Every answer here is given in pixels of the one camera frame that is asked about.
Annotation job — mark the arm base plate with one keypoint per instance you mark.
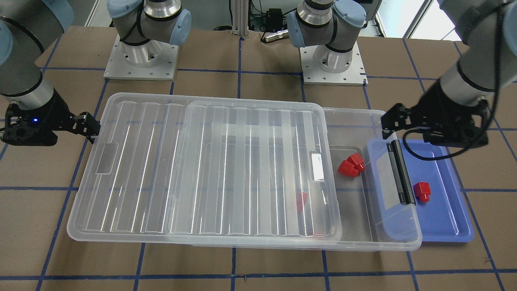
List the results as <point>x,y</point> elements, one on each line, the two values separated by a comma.
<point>152,61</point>
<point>321,66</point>

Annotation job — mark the blue plastic tray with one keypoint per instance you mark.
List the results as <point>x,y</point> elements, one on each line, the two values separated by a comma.
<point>444,219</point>

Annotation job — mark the red block pair upper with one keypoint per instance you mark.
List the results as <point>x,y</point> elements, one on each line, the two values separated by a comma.
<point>352,166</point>

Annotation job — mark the black box latch handle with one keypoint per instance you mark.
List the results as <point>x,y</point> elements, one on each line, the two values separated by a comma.
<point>400,173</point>

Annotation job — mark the clear plastic box lid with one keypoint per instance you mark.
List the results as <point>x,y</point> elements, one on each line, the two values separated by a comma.
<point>124,195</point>

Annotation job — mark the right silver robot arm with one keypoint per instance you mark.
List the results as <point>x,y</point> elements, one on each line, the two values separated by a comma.
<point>28,27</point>

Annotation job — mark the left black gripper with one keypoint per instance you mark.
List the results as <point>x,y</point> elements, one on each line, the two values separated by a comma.
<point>434,106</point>

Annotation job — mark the clear plastic storage box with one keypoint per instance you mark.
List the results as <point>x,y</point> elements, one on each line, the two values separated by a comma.
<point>359,182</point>

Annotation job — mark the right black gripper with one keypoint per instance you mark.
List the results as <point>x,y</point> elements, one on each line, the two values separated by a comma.
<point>57,113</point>

